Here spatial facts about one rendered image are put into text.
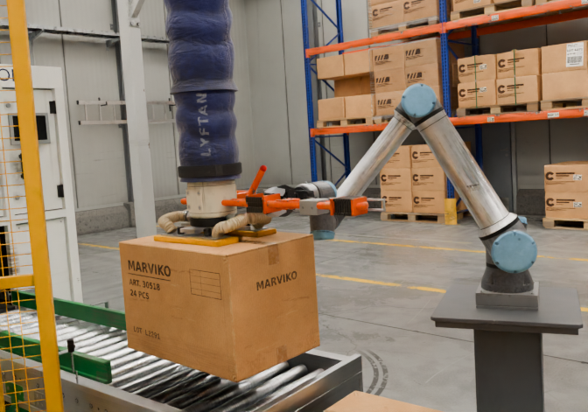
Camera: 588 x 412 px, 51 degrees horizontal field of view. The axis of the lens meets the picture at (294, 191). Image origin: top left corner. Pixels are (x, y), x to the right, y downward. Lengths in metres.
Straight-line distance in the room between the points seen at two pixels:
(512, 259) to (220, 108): 1.11
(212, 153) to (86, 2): 10.08
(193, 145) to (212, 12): 0.45
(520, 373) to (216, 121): 1.42
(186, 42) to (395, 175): 8.25
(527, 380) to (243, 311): 1.10
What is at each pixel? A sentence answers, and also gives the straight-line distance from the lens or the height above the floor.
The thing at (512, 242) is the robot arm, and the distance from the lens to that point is 2.21.
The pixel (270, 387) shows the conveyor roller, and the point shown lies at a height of 0.54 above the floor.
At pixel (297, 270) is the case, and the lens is 2.12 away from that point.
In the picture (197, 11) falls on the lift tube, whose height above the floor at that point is 1.86.
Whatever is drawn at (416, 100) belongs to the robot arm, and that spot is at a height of 1.52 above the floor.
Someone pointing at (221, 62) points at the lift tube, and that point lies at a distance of 2.15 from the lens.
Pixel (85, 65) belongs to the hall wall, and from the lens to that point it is 11.84.
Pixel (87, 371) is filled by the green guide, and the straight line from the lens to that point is 2.60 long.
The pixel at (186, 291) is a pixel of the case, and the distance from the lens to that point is 2.08.
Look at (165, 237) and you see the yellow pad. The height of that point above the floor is 1.10.
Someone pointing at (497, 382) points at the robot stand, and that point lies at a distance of 2.52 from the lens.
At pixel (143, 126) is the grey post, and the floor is 1.60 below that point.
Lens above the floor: 1.41
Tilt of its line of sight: 5 degrees down
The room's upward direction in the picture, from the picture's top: 4 degrees counter-clockwise
